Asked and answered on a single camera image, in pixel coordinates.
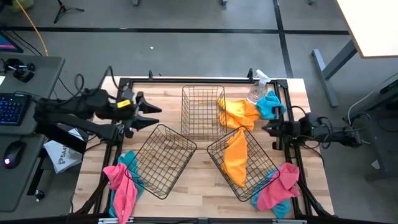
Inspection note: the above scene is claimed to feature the yellow cable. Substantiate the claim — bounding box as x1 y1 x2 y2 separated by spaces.
14 0 49 57

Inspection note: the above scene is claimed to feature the black computer mouse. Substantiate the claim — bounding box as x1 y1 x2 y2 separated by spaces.
2 141 27 170

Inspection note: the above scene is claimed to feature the clear plastic spray bottle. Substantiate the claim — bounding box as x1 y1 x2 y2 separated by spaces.
246 68 271 105

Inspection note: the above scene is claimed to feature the orange microfiber towel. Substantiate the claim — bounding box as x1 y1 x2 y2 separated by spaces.
221 129 249 189
217 98 261 131

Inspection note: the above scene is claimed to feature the computer monitor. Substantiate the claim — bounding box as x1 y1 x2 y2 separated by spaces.
0 30 24 54

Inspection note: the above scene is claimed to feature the white cable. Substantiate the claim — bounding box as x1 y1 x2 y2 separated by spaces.
347 89 379 146

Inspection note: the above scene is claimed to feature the teal microfiber towel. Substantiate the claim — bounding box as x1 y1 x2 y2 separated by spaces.
255 90 287 121
251 169 292 219
108 150 146 218

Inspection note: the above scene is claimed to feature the white printed paper bag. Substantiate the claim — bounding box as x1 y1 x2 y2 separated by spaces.
43 128 84 174

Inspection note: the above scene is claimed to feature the grey cart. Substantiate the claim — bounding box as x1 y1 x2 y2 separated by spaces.
341 73 398 175

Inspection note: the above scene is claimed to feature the black wire basket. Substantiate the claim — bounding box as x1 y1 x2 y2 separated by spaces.
124 124 198 200
180 85 228 141
206 126 280 202

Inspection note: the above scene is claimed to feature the white table top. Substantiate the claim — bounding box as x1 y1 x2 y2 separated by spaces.
335 0 398 59

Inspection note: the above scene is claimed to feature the black aluminium table frame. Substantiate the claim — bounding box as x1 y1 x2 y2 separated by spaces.
73 68 335 224

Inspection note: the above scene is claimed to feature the grey desk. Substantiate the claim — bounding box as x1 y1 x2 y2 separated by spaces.
0 54 66 213

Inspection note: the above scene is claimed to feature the black tripod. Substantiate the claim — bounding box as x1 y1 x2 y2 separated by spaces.
53 0 85 24

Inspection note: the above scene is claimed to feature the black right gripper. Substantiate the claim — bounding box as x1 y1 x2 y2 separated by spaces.
262 105 301 151

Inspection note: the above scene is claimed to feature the grey table leg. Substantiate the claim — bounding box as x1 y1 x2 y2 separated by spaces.
310 39 358 108

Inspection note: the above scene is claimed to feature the silver metal bracket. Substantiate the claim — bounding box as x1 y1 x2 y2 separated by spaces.
98 217 134 224

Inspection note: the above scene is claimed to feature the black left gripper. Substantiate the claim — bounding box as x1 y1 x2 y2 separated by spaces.
117 90 163 138

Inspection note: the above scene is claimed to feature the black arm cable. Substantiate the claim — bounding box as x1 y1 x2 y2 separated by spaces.
98 65 123 93

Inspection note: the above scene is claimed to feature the black clamp device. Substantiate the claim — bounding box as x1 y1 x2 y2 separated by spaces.
3 58 37 83

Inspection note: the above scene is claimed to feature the black backlit keyboard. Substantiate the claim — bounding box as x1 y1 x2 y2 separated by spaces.
0 93 32 127

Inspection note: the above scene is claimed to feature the pink microfiber towel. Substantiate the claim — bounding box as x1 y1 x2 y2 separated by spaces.
256 162 301 212
103 164 139 224

